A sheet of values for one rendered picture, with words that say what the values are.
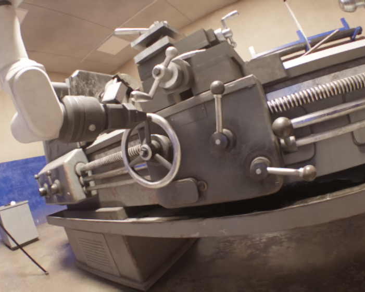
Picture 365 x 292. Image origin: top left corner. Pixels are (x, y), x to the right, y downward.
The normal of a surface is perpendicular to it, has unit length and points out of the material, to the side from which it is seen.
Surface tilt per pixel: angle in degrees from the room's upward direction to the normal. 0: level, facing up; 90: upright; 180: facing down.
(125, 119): 90
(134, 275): 90
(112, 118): 104
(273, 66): 90
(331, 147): 90
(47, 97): 100
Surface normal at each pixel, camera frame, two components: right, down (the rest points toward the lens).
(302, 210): -0.49, 0.11
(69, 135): 0.14, 0.54
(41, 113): 0.87, -0.07
